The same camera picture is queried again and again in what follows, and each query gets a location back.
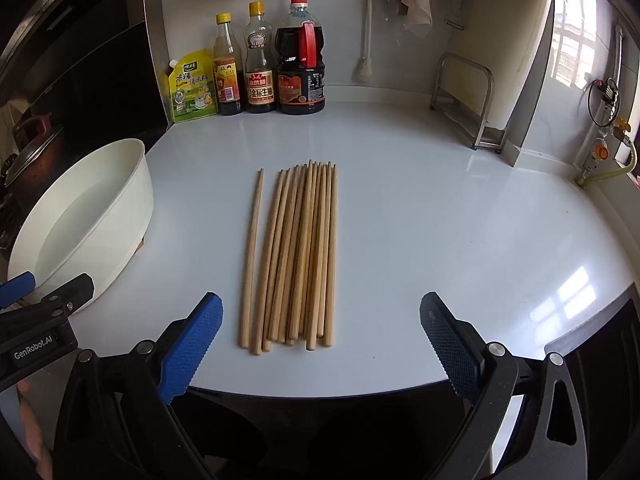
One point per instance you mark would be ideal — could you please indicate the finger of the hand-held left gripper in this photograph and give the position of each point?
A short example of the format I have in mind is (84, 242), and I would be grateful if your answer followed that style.
(15, 290)
(67, 292)

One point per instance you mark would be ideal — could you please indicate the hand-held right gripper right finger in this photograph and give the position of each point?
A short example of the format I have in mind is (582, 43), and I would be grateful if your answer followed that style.
(450, 345)

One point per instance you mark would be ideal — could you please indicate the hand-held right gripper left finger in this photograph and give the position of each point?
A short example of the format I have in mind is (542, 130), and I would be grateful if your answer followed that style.
(192, 345)

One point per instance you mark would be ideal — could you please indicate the white plastic basin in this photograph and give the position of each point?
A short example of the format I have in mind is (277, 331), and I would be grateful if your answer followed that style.
(115, 200)

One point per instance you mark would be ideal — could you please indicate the long wooden chopstick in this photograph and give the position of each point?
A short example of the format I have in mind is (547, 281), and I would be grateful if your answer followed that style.
(252, 255)

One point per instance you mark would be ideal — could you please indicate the pile of wooden chopsticks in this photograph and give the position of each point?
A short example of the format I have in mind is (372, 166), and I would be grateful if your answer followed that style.
(300, 260)

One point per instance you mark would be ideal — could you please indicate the person's left hand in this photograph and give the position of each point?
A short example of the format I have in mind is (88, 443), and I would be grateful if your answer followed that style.
(32, 430)

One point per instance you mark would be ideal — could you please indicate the black gas stove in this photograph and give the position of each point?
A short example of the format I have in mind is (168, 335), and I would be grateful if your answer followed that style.
(7, 210)

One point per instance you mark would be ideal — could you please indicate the brown pot with lid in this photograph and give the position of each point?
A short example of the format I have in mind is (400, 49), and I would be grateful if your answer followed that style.
(37, 150)

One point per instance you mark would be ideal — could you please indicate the black range hood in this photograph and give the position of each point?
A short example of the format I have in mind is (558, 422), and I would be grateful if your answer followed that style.
(90, 75)

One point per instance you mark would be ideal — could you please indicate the yellow seasoning pouch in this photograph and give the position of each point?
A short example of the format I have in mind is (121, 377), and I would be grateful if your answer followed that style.
(192, 90)

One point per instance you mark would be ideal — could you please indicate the metal cutting board rack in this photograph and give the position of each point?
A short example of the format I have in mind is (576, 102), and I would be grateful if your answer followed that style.
(475, 105)

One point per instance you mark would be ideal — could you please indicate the slim yellow-cap vinegar bottle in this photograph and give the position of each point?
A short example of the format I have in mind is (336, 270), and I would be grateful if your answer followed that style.
(227, 80)

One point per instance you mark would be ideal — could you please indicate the yellow-cap soy sauce bottle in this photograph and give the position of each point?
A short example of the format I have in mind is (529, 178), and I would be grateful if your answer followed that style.
(259, 80)

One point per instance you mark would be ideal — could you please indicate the white cutting board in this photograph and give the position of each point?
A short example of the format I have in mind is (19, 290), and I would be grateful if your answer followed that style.
(525, 60)

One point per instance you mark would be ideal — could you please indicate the white hanging brush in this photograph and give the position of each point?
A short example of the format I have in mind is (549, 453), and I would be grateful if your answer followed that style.
(367, 35)

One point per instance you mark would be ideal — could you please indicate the hanging metal peeler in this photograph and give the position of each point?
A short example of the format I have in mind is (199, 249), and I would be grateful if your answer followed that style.
(456, 5)

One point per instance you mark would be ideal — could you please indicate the window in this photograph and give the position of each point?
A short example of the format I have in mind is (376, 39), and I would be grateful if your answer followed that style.
(580, 25)

